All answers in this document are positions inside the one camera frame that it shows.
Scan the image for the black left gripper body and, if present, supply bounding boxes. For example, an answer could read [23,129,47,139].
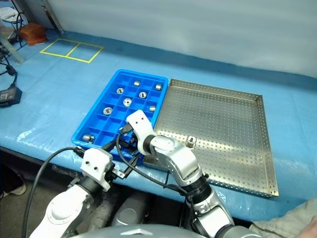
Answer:
[106,162,132,183]

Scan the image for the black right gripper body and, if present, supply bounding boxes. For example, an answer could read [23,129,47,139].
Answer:
[116,132,139,156]

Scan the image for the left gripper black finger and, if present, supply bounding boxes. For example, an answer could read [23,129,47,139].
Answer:
[127,156,142,176]
[124,154,139,173]

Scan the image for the blue compartment tray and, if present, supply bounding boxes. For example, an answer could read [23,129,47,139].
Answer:
[71,69,170,165]

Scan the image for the brown object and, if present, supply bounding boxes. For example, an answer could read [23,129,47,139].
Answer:
[19,22,48,47]

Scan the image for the grey rounded shape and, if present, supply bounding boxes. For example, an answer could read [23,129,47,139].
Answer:
[111,193,149,228]

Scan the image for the metal nut centre tray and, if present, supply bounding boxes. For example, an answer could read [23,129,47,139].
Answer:
[186,135,197,149]

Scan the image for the grey robot torso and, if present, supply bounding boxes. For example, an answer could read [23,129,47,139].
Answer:
[66,224,206,238]

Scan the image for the blue plastic table cover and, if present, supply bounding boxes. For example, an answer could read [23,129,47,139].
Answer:
[0,27,317,224]

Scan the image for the perforated metal tray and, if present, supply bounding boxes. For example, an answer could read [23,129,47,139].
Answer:
[144,78,280,199]

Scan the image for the beige shoe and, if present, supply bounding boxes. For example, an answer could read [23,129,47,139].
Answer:
[2,182,27,196]

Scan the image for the yellow tape double square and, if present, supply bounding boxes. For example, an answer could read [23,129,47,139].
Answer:
[40,38,104,64]

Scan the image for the black power adapter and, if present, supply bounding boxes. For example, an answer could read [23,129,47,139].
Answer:
[0,87,23,108]

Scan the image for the clear plastic strip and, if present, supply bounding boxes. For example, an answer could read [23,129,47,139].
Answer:
[0,32,25,64]

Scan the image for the aluminium profile bar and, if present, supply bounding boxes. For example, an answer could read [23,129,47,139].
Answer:
[47,0,64,35]

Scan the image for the person's beige clothing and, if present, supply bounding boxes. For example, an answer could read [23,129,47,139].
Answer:
[249,198,317,238]

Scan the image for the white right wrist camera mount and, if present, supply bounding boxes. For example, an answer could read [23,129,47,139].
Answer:
[126,110,158,154]

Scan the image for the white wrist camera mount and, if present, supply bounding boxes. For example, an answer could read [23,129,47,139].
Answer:
[126,110,158,154]
[79,148,114,192]

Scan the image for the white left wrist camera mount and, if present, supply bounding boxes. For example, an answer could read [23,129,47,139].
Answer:
[79,148,114,192]

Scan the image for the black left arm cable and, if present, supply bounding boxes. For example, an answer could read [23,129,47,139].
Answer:
[21,146,84,238]

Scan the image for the black adapter cable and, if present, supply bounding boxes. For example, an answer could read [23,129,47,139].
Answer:
[0,61,18,90]

